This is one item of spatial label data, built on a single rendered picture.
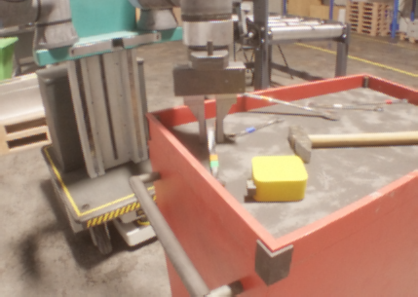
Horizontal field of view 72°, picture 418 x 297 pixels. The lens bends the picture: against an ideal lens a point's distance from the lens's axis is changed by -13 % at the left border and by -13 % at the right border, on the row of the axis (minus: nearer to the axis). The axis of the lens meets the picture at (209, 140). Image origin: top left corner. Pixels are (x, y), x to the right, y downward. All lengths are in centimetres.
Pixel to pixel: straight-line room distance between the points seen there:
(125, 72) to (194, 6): 112
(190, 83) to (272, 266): 36
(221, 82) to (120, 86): 114
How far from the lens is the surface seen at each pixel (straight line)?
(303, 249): 39
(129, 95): 168
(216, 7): 56
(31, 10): 128
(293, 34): 270
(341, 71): 320
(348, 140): 66
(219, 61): 52
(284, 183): 47
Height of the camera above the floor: 119
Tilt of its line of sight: 26 degrees down
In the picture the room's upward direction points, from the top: 2 degrees counter-clockwise
